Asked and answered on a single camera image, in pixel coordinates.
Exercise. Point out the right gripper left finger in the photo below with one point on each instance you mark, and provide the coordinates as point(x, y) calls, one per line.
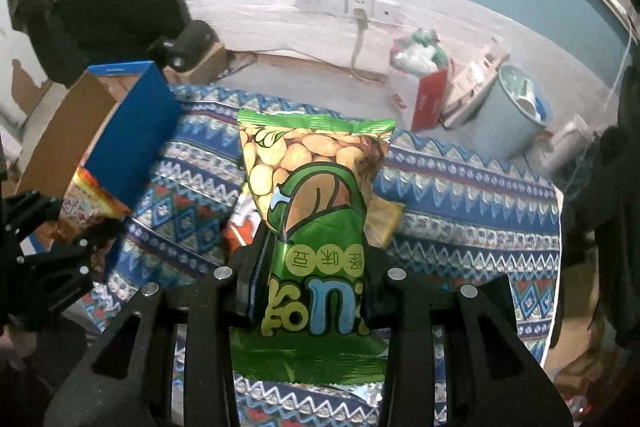
point(126, 377)

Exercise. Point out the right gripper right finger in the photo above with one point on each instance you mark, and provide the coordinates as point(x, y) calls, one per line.
point(491, 377)

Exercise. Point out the light blue waste bin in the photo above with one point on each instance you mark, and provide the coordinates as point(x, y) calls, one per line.
point(514, 113)

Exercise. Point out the white wall socket strip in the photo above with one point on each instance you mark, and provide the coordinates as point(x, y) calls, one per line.
point(384, 12)

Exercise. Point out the large orange chips bag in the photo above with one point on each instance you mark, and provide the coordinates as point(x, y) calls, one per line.
point(242, 225)

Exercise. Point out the white cardboard packaging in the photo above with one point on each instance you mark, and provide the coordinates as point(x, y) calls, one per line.
point(469, 88)

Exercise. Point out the white electric kettle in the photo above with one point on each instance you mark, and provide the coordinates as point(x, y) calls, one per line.
point(565, 144)

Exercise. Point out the yellow popcorn snack bag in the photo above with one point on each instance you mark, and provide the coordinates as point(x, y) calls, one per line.
point(382, 221)

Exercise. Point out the red white shopping bag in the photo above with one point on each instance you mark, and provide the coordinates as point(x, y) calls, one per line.
point(418, 79)

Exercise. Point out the small cardboard box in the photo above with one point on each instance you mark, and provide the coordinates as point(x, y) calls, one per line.
point(213, 65)

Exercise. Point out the blue cardboard box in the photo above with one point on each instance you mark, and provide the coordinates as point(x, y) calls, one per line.
point(112, 122)

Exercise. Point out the black spotlight lamp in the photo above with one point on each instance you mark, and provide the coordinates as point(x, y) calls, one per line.
point(184, 52)

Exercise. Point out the person's left hand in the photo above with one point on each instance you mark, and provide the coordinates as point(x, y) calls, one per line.
point(16, 346)

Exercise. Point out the blue patterned tablecloth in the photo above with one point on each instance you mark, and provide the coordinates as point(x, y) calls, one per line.
point(466, 219)

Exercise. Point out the silver foil snack bag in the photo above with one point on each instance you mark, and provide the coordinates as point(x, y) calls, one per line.
point(370, 393)

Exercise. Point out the orange fries snack bag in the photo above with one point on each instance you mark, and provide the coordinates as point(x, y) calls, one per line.
point(85, 203)

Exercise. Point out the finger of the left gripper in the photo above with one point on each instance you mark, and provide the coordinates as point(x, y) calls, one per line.
point(99, 235)
point(27, 211)

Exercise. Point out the green pea snack bag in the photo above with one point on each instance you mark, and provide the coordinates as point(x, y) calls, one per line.
point(311, 179)

